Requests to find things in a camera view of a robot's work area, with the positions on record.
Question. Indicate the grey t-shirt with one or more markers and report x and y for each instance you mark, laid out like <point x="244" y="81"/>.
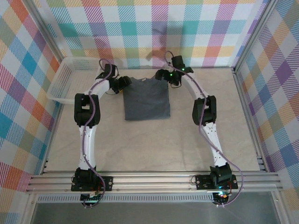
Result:
<point x="147" y="100"/>

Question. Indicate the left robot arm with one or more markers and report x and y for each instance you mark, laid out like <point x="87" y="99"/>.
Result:
<point x="87" y="144"/>

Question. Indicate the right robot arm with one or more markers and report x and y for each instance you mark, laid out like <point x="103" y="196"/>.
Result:
<point x="215" y="144"/>

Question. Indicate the white plastic mesh basket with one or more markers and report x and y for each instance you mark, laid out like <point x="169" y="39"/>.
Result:
<point x="70" y="70"/>

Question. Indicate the aluminium table side rail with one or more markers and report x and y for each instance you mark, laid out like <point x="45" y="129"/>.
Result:
<point x="52" y="137"/>
<point x="246" y="109"/>

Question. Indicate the aluminium corner post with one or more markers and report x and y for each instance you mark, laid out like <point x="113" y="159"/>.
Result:
<point x="255" y="30"/>
<point x="46" y="30"/>

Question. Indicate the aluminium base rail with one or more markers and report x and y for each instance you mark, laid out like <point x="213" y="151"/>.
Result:
<point x="151" y="180"/>

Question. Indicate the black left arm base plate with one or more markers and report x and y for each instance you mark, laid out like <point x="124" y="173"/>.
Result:
<point x="107" y="183"/>

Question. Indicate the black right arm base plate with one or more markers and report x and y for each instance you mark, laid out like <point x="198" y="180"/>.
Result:
<point x="203" y="182"/>

